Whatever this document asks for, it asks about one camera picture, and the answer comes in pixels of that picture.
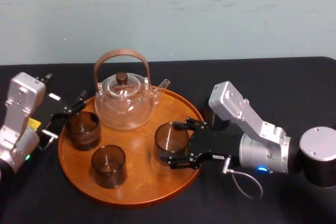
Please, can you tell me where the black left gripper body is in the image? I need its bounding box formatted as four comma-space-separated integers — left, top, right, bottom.
28, 92, 70, 137

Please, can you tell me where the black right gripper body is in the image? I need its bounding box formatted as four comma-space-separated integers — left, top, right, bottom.
187, 126, 244, 166

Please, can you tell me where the round wooden tray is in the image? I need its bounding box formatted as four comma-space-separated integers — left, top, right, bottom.
57, 86, 205, 208

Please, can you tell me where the smoky brown glass cup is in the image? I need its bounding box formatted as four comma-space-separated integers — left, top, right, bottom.
154, 123, 190, 162
91, 144, 127, 189
65, 111, 102, 152

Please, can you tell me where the glass lid with dark knob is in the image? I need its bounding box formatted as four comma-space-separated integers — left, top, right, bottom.
108, 71, 142, 97

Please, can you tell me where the black table cloth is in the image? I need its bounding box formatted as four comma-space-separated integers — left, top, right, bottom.
0, 56, 336, 224

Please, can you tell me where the glass teapot with wooden handle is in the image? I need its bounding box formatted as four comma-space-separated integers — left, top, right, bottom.
93, 48, 171, 131

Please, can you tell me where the right gripper thin cable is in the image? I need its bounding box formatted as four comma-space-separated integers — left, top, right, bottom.
221, 155, 264, 200

